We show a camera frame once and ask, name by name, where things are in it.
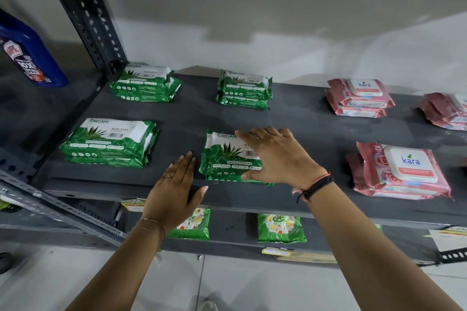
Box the green wet wipes packet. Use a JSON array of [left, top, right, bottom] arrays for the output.
[[65, 131, 160, 169], [216, 93, 271, 110], [218, 69, 273, 101], [59, 118, 157, 160], [206, 172, 274, 187], [199, 129, 264, 177], [116, 64, 174, 86], [109, 76, 183, 103]]

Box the thin gold bracelet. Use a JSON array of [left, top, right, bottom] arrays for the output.
[[132, 217, 167, 241]]

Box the blue plastic bottle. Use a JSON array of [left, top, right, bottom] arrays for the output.
[[0, 8, 69, 88]]

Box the grey slotted metal upright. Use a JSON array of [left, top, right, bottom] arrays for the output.
[[36, 0, 129, 76]]

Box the brown cardboard strip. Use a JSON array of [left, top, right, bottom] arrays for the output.
[[277, 251, 338, 264]]

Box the black wristband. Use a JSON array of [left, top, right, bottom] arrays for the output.
[[301, 175, 335, 202]]

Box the dark grey shelf board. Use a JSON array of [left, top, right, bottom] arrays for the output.
[[0, 65, 108, 180], [116, 205, 467, 268], [34, 66, 467, 230]]

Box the green floral packet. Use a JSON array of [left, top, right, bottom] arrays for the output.
[[257, 213, 307, 244], [166, 207, 212, 242]]

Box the white paper sheet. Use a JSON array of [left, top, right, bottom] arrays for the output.
[[428, 229, 467, 254]]

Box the person's right hand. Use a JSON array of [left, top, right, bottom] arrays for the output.
[[235, 127, 330, 192]]

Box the pink wet wipes packet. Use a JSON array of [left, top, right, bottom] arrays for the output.
[[345, 153, 440, 201], [419, 92, 467, 122], [328, 100, 387, 118], [327, 78, 396, 108], [325, 89, 388, 112], [355, 142, 453, 198], [423, 110, 467, 131]]

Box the red thread bracelet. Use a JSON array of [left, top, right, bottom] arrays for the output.
[[291, 172, 332, 204]]

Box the person's right forearm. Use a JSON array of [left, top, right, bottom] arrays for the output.
[[300, 175, 465, 311]]

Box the person's left hand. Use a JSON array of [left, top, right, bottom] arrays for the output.
[[140, 151, 209, 235]]

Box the person's left forearm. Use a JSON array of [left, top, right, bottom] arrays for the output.
[[60, 220, 167, 311]]

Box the grey slotted metal bracket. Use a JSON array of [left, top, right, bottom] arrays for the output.
[[439, 248, 467, 265]]

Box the grey slotted metal beam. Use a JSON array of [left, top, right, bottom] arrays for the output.
[[0, 167, 127, 246]]

